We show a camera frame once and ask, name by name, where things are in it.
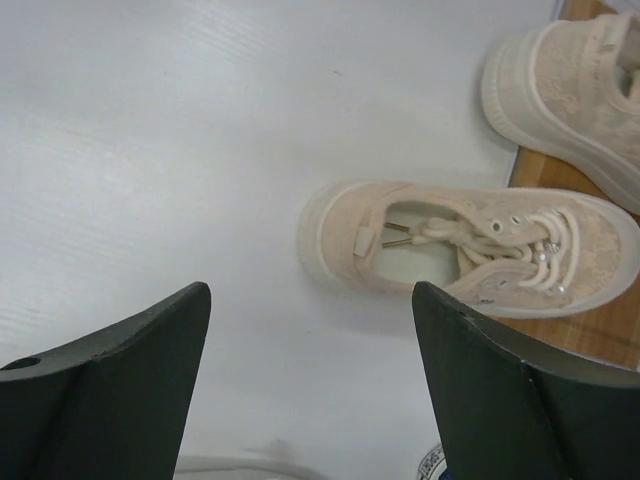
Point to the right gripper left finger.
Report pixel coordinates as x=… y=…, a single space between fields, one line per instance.
x=110 y=405

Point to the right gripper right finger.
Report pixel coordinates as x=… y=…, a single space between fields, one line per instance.
x=509 y=406

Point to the black white sneaker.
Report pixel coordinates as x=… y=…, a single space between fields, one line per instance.
x=433 y=466

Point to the beige lace sneaker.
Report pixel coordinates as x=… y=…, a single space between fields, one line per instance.
x=520 y=253
x=571 y=91

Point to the wooden three-tier shoe shelf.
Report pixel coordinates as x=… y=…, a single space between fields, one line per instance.
x=611 y=331

